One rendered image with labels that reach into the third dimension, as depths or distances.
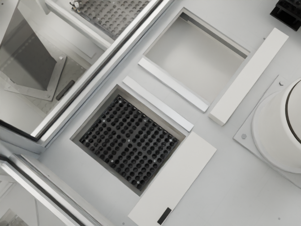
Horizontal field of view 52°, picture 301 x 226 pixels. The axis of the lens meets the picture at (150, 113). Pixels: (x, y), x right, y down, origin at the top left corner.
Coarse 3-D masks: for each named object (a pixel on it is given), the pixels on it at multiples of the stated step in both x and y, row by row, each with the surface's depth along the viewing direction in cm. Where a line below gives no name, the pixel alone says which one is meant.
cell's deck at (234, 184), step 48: (192, 0) 93; (240, 0) 93; (144, 48) 89; (240, 48) 91; (288, 48) 89; (96, 96) 85; (96, 192) 79; (144, 192) 79; (192, 192) 79; (240, 192) 79; (288, 192) 79
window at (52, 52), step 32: (0, 0) 40; (32, 0) 45; (64, 0) 51; (96, 0) 60; (128, 0) 71; (0, 32) 44; (32, 32) 50; (64, 32) 57; (96, 32) 68; (128, 32) 83; (0, 64) 48; (32, 64) 55; (64, 64) 65; (96, 64) 78; (0, 96) 53; (32, 96) 62; (64, 96) 75; (32, 128) 71
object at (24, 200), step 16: (0, 160) 61; (0, 176) 52; (16, 176) 59; (0, 192) 44; (16, 192) 50; (32, 192) 57; (0, 208) 39; (16, 208) 43; (32, 208) 49; (48, 208) 55; (0, 224) 35; (16, 224) 38; (32, 224) 42; (48, 224) 47; (64, 224) 54; (80, 224) 62
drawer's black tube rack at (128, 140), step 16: (112, 112) 89; (128, 112) 89; (112, 128) 88; (128, 128) 88; (144, 128) 90; (96, 144) 89; (112, 144) 89; (128, 144) 86; (144, 144) 86; (160, 144) 86; (112, 160) 85; (128, 160) 85; (144, 160) 85; (160, 160) 89; (128, 176) 87; (144, 176) 84
